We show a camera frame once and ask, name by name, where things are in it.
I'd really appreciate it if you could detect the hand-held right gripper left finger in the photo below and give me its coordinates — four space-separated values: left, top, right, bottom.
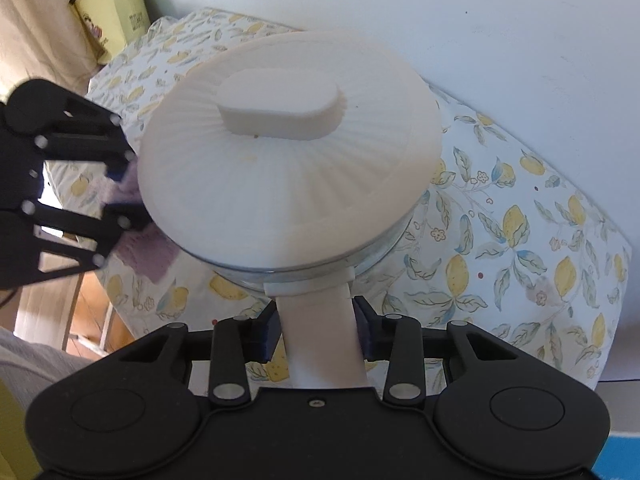
117 302 281 407

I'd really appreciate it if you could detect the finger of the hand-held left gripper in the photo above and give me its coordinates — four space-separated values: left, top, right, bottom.
0 199 152 292
9 78 138 182

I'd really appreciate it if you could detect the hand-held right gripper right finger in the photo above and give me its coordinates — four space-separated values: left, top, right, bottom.
352 296 521 404

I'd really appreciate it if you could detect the pink cleaning cloth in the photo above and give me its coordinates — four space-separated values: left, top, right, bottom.
102 162 178 283

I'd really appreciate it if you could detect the glass kettle with cream lid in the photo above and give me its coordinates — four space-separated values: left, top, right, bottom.
136 29 446 391

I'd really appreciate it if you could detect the beige curtain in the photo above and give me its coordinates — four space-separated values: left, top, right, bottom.
0 0 96 106

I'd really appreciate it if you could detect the yellow paper bag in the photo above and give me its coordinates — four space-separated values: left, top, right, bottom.
69 0 152 66

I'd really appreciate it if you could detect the lemon print tablecloth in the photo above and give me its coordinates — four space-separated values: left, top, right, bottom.
45 7 633 393

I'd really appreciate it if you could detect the grey clothing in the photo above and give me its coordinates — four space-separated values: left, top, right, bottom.
0 327 101 411

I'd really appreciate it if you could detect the blue cardboard box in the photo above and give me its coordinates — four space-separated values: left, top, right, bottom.
607 430 640 480

